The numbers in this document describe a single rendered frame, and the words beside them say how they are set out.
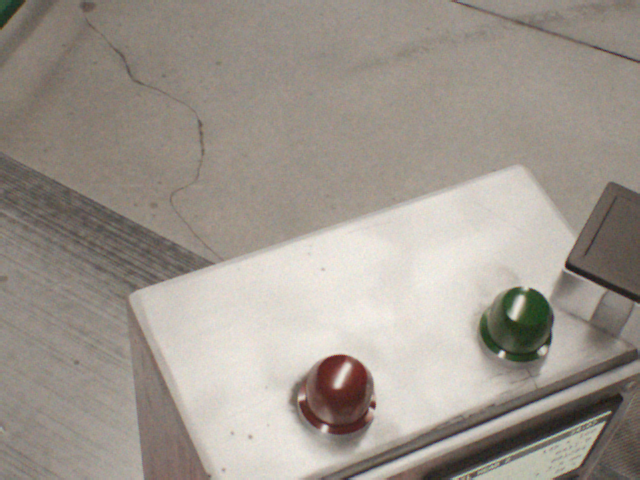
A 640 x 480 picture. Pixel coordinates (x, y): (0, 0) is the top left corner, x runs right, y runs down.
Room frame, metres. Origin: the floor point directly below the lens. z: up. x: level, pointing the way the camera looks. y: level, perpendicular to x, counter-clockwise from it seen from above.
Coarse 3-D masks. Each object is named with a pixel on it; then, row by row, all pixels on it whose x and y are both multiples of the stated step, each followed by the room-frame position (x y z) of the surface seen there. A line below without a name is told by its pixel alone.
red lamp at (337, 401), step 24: (336, 360) 0.19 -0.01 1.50; (360, 360) 0.20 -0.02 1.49; (312, 384) 0.18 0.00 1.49; (336, 384) 0.18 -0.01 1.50; (360, 384) 0.19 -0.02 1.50; (312, 408) 0.18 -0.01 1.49; (336, 408) 0.18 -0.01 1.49; (360, 408) 0.18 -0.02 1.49; (312, 432) 0.18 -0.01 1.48; (336, 432) 0.18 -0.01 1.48; (360, 432) 0.18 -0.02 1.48
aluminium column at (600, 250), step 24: (624, 192) 0.28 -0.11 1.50; (600, 216) 0.26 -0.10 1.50; (624, 216) 0.27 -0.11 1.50; (576, 240) 0.25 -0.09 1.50; (600, 240) 0.25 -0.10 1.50; (624, 240) 0.26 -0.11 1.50; (576, 264) 0.24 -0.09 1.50; (600, 264) 0.24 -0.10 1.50; (624, 264) 0.25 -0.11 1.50; (576, 288) 0.24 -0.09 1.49; (600, 288) 0.24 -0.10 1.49; (624, 288) 0.23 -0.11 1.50; (576, 312) 0.24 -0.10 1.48; (624, 312) 0.24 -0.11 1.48; (624, 336) 0.23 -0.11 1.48
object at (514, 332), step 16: (512, 288) 0.23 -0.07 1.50; (528, 288) 0.23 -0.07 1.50; (496, 304) 0.23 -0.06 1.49; (512, 304) 0.22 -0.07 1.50; (528, 304) 0.22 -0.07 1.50; (544, 304) 0.23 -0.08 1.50; (480, 320) 0.23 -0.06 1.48; (496, 320) 0.22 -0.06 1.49; (512, 320) 0.22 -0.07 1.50; (528, 320) 0.22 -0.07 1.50; (544, 320) 0.22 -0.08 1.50; (480, 336) 0.22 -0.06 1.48; (496, 336) 0.22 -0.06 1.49; (512, 336) 0.21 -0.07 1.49; (528, 336) 0.21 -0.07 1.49; (544, 336) 0.22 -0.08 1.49; (496, 352) 0.21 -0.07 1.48; (512, 352) 0.21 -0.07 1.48; (528, 352) 0.21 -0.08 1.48; (544, 352) 0.22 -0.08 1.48; (512, 368) 0.21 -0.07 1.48
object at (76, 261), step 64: (0, 192) 0.75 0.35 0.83; (64, 192) 0.76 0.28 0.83; (0, 256) 0.67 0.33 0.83; (64, 256) 0.68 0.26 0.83; (128, 256) 0.69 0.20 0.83; (192, 256) 0.70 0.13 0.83; (0, 320) 0.59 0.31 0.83; (64, 320) 0.60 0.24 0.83; (0, 384) 0.52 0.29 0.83; (64, 384) 0.53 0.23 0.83; (128, 384) 0.54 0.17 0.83; (0, 448) 0.46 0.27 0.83; (64, 448) 0.46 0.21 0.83; (128, 448) 0.47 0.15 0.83
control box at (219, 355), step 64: (448, 192) 0.29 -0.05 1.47; (512, 192) 0.29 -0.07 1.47; (256, 256) 0.25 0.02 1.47; (320, 256) 0.25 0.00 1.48; (384, 256) 0.25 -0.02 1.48; (448, 256) 0.26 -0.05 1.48; (512, 256) 0.26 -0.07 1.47; (128, 320) 0.22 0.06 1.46; (192, 320) 0.21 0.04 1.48; (256, 320) 0.22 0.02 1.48; (320, 320) 0.22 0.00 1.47; (384, 320) 0.22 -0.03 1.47; (448, 320) 0.23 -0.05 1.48; (576, 320) 0.24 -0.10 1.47; (192, 384) 0.19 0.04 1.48; (256, 384) 0.19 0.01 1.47; (384, 384) 0.20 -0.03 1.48; (448, 384) 0.20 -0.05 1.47; (512, 384) 0.21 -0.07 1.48; (576, 384) 0.21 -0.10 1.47; (192, 448) 0.17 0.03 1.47; (256, 448) 0.17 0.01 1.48; (320, 448) 0.17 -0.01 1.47; (384, 448) 0.18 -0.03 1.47; (448, 448) 0.18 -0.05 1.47
